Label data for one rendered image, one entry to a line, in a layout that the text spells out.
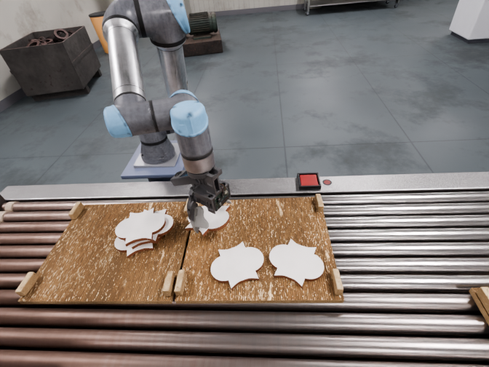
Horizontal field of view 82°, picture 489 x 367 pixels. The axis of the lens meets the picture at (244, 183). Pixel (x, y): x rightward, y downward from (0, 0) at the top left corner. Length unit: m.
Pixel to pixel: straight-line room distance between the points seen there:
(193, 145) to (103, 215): 0.53
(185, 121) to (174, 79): 0.52
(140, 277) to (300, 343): 0.43
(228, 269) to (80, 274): 0.41
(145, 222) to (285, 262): 0.42
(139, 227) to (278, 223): 0.41
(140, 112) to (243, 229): 0.43
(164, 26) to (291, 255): 0.76
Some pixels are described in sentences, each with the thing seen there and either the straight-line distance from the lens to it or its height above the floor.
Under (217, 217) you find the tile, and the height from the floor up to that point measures 1.00.
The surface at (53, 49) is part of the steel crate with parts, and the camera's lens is 4.92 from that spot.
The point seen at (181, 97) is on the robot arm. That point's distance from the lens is 0.70.
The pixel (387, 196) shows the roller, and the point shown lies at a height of 0.92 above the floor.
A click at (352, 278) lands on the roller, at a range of 0.80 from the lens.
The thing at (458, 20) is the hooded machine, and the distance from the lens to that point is 6.53.
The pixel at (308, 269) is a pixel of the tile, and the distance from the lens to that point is 0.76.
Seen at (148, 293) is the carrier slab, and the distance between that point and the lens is 0.80.
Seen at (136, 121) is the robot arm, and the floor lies 1.30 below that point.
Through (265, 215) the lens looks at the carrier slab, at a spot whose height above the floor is 0.94.
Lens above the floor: 1.59
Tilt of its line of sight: 41 degrees down
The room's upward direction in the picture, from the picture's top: 6 degrees counter-clockwise
